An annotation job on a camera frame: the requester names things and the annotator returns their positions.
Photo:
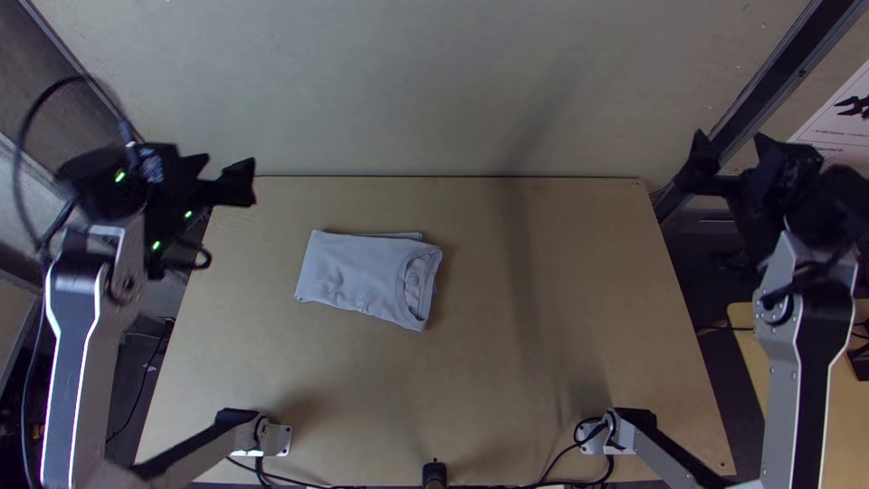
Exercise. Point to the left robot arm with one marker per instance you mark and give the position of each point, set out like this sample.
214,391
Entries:
88,326

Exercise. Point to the thin metal frame post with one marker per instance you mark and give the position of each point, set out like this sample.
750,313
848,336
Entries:
88,77

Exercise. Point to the grey t-shirt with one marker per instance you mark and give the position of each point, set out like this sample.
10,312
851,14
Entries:
360,278

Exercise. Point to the white paper poster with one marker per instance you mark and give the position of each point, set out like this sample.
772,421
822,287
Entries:
842,129

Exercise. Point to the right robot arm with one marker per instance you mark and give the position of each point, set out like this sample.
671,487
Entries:
801,380

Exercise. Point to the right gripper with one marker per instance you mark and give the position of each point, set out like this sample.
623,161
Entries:
777,187

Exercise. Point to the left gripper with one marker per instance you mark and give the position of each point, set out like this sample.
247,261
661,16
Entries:
190,187

